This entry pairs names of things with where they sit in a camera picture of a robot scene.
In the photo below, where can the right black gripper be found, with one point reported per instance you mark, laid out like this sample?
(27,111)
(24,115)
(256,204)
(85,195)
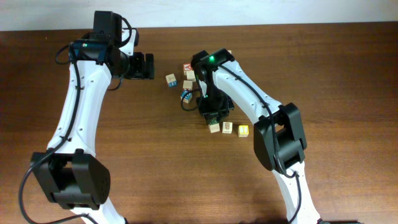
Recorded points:
(221,112)

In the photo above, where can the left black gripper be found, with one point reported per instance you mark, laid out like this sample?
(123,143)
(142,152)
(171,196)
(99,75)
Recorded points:
(139,73)

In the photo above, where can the wooden block green R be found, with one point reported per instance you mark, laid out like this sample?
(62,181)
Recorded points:
(214,126)

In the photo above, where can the wooden block pineapple yellow O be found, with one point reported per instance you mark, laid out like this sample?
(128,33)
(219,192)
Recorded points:
(227,127)

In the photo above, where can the wooden block blue D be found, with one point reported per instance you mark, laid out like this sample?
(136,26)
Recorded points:
(186,96)

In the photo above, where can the wooden block letter E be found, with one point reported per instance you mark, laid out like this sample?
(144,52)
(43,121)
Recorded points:
(187,85)

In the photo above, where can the wooden block yellow face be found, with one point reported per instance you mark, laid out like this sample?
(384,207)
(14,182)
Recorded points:
(243,131)

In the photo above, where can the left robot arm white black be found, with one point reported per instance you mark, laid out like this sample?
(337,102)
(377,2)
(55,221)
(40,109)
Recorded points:
(68,172)

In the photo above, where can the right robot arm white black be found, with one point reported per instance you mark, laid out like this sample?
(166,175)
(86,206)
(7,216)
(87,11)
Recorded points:
(279,137)

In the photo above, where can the wooden block blue side Y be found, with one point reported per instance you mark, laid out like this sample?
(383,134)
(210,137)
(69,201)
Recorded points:
(171,80)

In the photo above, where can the wooden block letter Z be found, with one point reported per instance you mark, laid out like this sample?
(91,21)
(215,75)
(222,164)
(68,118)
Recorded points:
(190,75)

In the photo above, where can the wooden block red A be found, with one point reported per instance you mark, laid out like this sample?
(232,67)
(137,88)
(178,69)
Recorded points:
(187,68)

